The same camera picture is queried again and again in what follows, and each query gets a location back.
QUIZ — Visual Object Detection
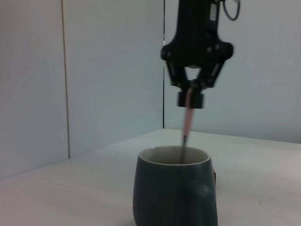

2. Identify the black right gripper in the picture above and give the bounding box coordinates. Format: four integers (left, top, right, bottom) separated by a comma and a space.
160, 0, 235, 110

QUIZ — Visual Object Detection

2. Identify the pink handled metal spoon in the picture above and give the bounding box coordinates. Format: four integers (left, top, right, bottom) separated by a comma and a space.
180, 87, 197, 164

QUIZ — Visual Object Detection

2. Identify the grey ceramic mug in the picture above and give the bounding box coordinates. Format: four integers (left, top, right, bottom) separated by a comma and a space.
133, 145, 218, 226

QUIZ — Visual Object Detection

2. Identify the white side backdrop panel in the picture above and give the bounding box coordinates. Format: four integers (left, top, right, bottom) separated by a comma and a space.
163, 0, 301, 144

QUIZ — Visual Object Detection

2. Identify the wide white backdrop panel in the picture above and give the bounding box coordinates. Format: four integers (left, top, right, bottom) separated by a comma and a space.
63, 0, 165, 159

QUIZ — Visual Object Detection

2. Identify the narrow white backdrop panel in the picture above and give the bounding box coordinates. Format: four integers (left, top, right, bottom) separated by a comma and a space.
0, 0, 69, 180

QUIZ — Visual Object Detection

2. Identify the grey right gripper cable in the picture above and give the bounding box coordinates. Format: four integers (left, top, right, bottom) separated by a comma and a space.
221, 0, 242, 21

